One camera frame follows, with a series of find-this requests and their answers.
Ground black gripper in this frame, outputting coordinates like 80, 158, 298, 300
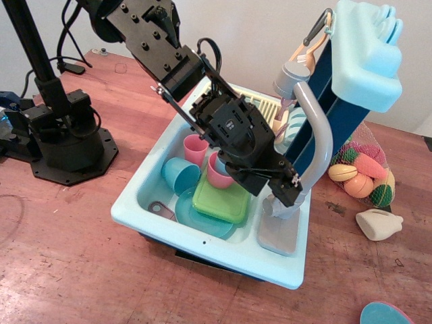
190, 94, 303, 207

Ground grey toy faucet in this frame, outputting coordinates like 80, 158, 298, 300
261, 60, 334, 219

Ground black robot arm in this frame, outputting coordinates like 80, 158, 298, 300
80, 1, 302, 207

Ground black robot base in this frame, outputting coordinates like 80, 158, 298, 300
1, 1, 119, 186

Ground green plastic tray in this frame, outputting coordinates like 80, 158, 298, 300
192, 170, 250, 224

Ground blue plates in rack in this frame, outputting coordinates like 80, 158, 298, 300
275, 107, 306, 153

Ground cream dish rack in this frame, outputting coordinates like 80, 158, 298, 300
204, 82, 291, 136

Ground pink cup with blue cup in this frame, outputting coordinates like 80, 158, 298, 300
207, 152, 234, 189

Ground net bag of toy food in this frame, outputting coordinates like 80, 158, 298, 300
327, 124, 396, 208

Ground dark blue back panel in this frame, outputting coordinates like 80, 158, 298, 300
285, 41, 369, 175

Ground pink toy cup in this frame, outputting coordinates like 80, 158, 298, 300
183, 134, 209, 167

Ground beige toy bottle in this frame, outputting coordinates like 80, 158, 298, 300
355, 209, 404, 242

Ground blue toy plate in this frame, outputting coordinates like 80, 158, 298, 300
175, 187, 238, 240

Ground blue toy cup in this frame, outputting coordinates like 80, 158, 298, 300
161, 157, 201, 196

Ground light blue toy sink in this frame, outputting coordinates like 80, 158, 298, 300
110, 76, 313, 290

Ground orange hanging utensil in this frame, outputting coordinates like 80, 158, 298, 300
289, 27, 331, 71

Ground light blue top shelf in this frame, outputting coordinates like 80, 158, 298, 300
331, 1, 403, 113

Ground grey hanging utensil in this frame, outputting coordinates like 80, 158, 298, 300
302, 7, 333, 47

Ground blue pink plate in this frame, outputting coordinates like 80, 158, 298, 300
359, 302, 414, 324

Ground blue device at left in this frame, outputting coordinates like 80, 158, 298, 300
1, 90, 26, 136

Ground black cable on wall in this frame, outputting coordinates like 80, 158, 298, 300
56, 0, 93, 76

